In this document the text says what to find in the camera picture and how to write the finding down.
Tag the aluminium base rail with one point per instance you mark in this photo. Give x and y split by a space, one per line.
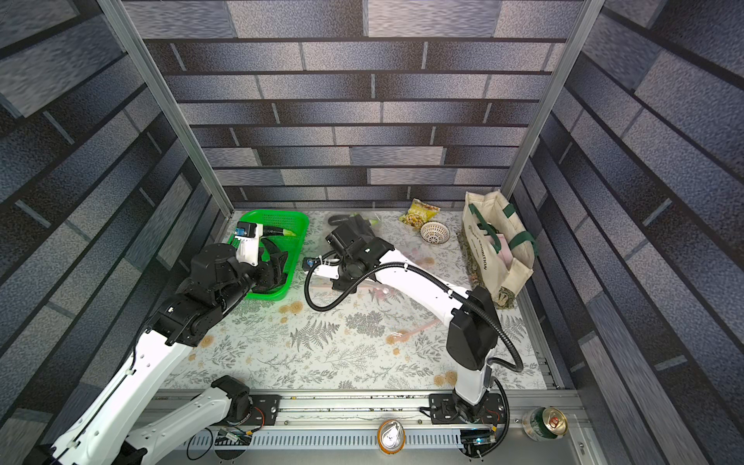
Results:
340 427

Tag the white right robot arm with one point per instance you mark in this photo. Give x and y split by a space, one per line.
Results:
473 329

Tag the tape roll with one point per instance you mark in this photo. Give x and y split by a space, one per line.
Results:
391 437

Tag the green plastic basket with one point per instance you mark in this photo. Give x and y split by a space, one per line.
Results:
294 221

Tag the floral patterned table mat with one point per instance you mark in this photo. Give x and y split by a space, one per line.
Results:
286 345

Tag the aluminium frame post right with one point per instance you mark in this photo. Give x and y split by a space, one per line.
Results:
588 15

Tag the aluminium frame post left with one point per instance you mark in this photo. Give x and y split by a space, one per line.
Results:
126 32

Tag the yellow snack packet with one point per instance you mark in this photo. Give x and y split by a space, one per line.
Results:
418 214

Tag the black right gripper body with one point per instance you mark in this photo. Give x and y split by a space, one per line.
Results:
342 237

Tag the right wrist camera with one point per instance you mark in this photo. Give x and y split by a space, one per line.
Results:
322 268

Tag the aluminium frame post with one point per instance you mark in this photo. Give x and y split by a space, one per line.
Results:
588 15
126 32

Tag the green drink can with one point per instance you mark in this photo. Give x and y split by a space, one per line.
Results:
545 424

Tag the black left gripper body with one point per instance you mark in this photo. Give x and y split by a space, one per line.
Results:
268 274

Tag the small patterned bowl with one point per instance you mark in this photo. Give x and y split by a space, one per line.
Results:
434 232

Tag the beige tote bag green handles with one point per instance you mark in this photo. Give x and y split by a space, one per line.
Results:
502 248

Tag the clear pink-dotted zip-top bag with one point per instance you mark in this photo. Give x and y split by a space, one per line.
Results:
373 219

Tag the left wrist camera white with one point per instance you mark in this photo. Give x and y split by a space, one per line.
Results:
249 237

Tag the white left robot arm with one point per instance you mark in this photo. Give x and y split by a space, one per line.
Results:
221 277

